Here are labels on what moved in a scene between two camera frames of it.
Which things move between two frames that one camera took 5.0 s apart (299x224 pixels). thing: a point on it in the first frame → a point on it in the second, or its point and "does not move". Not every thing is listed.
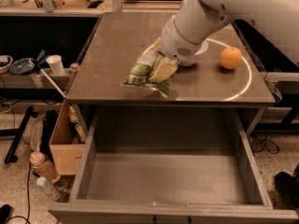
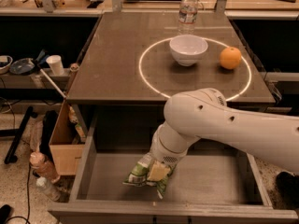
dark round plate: [22, 65] does not move
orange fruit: [230, 58] does not move
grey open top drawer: [169, 165] does not move
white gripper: [175, 45] → [163, 156]
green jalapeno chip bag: [138, 76] → [138, 176]
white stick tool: [53, 83] does not move
